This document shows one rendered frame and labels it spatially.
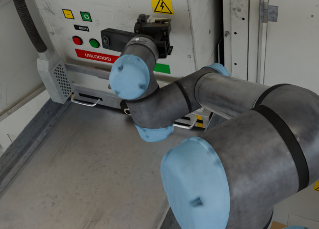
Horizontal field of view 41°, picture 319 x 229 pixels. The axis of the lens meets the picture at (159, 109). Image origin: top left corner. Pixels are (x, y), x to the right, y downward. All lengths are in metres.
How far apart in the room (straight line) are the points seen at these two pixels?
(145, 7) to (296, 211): 1.01
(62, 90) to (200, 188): 0.98
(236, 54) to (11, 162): 0.77
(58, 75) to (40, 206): 0.40
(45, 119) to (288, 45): 0.82
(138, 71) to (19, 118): 1.37
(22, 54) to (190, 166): 1.15
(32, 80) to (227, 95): 1.02
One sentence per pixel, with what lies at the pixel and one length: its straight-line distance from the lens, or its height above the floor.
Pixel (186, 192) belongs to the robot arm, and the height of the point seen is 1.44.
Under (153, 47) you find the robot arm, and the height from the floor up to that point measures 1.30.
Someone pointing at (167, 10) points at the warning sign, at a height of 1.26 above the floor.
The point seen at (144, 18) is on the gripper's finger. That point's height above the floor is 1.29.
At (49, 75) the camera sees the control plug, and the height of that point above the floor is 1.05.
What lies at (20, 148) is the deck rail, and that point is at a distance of 1.44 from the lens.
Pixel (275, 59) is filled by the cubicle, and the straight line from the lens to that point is 1.23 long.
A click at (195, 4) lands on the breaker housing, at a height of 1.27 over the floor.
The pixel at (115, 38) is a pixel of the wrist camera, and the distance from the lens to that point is 1.00.
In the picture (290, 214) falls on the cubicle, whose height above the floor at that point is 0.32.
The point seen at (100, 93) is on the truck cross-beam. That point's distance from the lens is 1.45.
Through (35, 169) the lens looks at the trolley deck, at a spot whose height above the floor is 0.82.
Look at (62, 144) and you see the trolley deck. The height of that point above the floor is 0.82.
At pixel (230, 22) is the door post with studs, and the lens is 1.23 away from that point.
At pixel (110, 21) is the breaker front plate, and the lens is 1.21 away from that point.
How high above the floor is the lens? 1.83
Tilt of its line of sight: 44 degrees down
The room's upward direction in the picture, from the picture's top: 10 degrees counter-clockwise
